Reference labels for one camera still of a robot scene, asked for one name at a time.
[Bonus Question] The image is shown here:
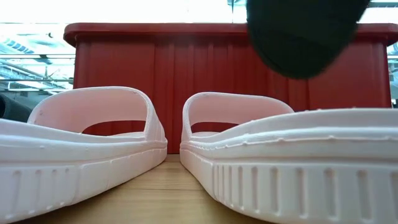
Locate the black foam slide sandal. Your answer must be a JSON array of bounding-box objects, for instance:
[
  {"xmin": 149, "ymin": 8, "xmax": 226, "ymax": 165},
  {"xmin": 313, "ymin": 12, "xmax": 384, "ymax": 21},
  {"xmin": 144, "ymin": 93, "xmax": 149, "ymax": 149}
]
[
  {"xmin": 246, "ymin": 0, "xmax": 371, "ymax": 80},
  {"xmin": 0, "ymin": 92, "xmax": 34, "ymax": 123}
]

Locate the pink foam slide sandal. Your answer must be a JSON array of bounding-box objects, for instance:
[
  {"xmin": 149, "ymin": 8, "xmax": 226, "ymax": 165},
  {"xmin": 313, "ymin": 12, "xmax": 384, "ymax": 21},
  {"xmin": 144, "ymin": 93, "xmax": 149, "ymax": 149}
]
[
  {"xmin": 0, "ymin": 86, "xmax": 169, "ymax": 224},
  {"xmin": 179, "ymin": 91, "xmax": 398, "ymax": 224}
]

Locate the red plastic bin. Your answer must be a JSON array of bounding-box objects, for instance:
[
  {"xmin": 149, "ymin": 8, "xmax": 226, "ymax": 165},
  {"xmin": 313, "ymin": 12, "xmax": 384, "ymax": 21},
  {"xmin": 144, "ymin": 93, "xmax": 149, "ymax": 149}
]
[{"xmin": 63, "ymin": 22, "xmax": 398, "ymax": 155}]

